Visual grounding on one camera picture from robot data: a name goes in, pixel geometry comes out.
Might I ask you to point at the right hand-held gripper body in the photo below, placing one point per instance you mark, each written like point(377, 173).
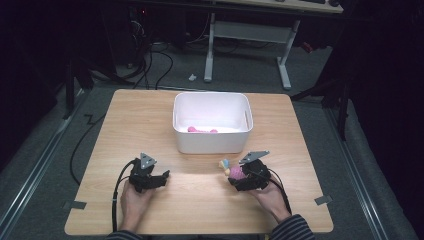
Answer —
point(255, 175)

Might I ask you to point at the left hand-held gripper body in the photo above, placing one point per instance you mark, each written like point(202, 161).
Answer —
point(141, 176)

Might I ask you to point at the pink bone toy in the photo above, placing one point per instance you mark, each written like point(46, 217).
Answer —
point(201, 130)

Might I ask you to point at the white plastic bin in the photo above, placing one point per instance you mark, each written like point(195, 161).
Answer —
point(212, 121)

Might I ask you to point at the person's right hand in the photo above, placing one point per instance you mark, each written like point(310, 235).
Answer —
point(271, 200)

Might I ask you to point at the person's left hand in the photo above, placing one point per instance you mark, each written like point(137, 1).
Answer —
point(133, 206)

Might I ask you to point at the grey tape piece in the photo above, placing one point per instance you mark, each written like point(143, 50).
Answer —
point(324, 200)
point(78, 205)

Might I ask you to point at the white paper scrap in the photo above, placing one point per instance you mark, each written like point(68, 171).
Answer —
point(192, 77)

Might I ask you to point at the black stand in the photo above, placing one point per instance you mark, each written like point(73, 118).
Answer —
point(342, 110)
point(69, 90)

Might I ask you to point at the red object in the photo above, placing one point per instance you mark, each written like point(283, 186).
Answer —
point(307, 47)

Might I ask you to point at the metal floor rail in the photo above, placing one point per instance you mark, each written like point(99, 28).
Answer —
point(356, 173)
point(40, 160)

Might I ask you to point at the white frame desk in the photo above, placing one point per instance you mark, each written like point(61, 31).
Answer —
point(248, 31)

